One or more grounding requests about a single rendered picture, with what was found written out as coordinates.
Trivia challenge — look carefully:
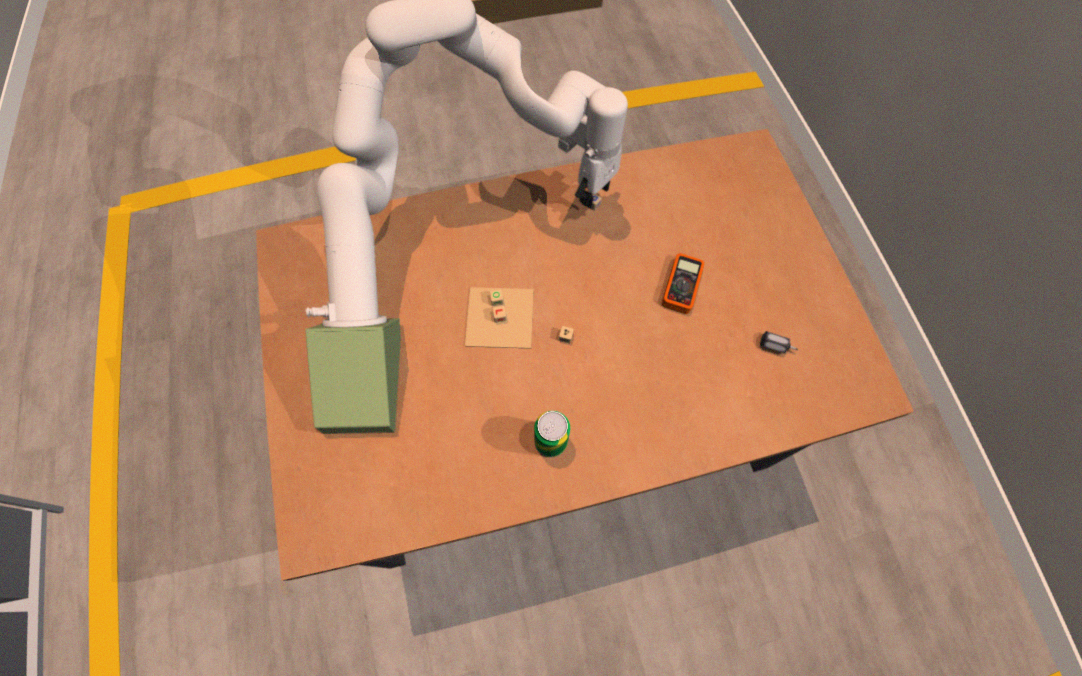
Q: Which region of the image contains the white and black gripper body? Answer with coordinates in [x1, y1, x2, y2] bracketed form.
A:
[578, 146, 622, 194]

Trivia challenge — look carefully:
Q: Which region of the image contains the green drink can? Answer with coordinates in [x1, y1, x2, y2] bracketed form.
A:
[535, 411, 571, 458]

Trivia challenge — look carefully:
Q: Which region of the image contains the orange digital multimeter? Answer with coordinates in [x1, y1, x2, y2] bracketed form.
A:
[662, 253, 704, 314]

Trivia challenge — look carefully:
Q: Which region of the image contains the tan square mat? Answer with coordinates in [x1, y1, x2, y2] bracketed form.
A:
[465, 287, 535, 348]

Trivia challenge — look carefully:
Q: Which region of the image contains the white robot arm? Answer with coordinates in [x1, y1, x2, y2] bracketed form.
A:
[306, 0, 628, 327]

